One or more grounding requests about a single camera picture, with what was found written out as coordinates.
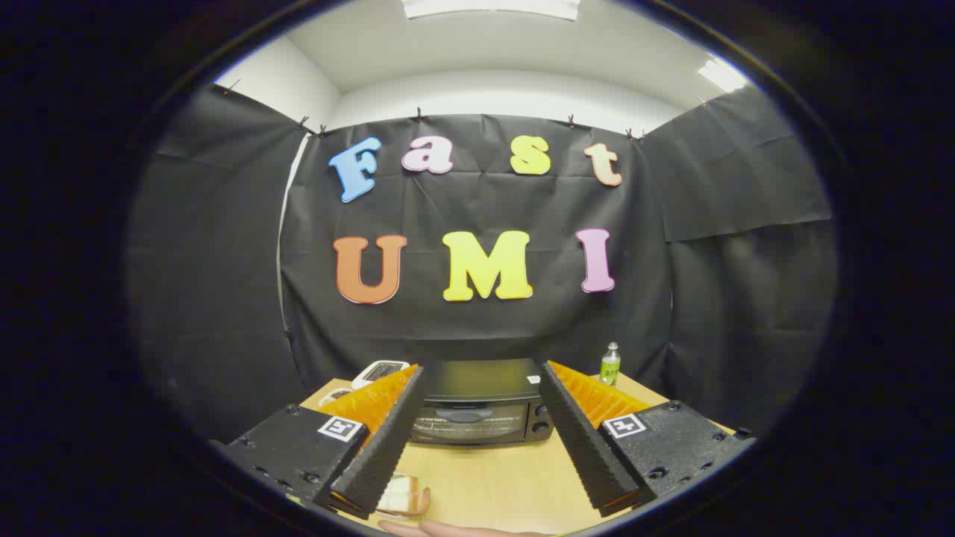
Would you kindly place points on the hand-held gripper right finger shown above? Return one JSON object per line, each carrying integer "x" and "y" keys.
{"x": 586, "y": 447}

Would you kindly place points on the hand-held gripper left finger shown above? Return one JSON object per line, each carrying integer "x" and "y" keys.
{"x": 384, "y": 455}

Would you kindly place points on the sandwich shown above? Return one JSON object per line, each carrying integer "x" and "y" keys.
{"x": 406, "y": 494}

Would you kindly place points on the black toaster oven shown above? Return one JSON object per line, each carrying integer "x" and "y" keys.
{"x": 477, "y": 384}

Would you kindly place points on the white pop-up toaster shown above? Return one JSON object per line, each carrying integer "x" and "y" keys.
{"x": 377, "y": 371}

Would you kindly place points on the green label drink bottle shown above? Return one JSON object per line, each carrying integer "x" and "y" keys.
{"x": 610, "y": 367}

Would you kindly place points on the black backdrop cloth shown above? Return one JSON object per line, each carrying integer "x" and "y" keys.
{"x": 485, "y": 328}

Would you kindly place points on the ceiling light panel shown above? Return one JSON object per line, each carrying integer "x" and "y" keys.
{"x": 722, "y": 74}
{"x": 489, "y": 7}

